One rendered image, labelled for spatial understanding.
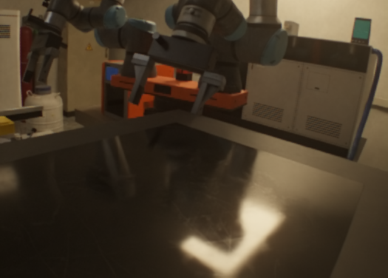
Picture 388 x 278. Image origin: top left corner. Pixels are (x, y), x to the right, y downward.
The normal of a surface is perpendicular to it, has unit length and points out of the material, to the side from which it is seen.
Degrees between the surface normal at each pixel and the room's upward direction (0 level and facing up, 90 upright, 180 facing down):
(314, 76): 90
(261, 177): 0
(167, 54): 67
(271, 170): 0
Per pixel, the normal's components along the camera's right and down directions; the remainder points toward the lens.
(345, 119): -0.63, 0.16
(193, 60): -0.25, -0.16
